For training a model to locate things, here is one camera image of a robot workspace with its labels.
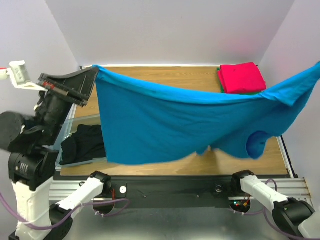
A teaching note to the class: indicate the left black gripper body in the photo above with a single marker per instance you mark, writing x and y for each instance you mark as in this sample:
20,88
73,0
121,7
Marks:
58,108

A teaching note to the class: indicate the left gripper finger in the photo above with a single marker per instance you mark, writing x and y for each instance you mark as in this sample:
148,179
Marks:
79,78
70,95

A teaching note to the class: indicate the blue t shirt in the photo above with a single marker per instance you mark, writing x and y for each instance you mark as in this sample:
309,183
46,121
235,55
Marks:
148,123

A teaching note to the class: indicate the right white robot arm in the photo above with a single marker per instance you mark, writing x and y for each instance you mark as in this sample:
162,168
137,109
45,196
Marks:
294,219

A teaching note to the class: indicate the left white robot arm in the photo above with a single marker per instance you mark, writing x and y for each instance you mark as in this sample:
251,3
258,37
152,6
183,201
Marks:
32,161

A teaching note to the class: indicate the clear plastic bin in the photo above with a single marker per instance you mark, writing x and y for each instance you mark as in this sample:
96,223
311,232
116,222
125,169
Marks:
70,127

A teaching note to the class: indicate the black t shirt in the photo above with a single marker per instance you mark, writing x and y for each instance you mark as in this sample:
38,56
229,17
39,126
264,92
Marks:
85,145

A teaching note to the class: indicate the folded green t shirt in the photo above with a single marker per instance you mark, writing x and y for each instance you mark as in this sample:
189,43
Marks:
245,93

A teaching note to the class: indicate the folded red t shirt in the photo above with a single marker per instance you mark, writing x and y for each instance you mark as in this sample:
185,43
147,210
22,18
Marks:
241,78

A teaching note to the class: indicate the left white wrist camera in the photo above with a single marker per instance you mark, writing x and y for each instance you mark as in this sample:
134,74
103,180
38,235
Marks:
18,75

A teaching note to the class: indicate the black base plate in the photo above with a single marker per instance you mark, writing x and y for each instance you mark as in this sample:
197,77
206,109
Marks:
168,192

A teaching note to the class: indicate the aluminium frame rail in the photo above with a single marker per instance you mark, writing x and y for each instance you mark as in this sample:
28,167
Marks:
273,164

